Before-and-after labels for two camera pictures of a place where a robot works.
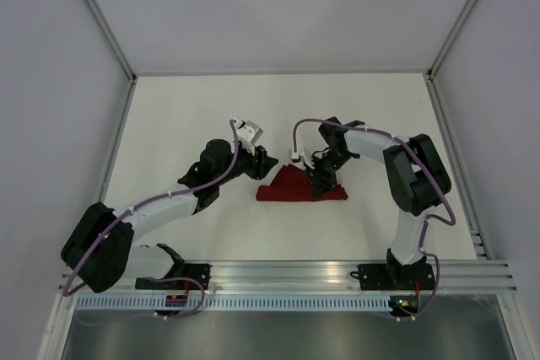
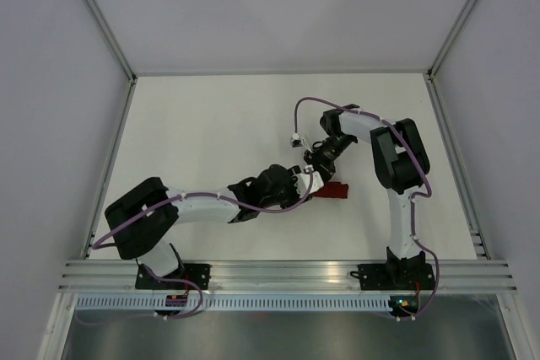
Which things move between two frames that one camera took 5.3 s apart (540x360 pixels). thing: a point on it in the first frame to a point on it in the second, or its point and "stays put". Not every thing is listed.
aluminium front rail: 311,276 stays put
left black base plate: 199,271 stays put
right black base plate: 395,276 stays put
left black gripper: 258,170 to 295,198
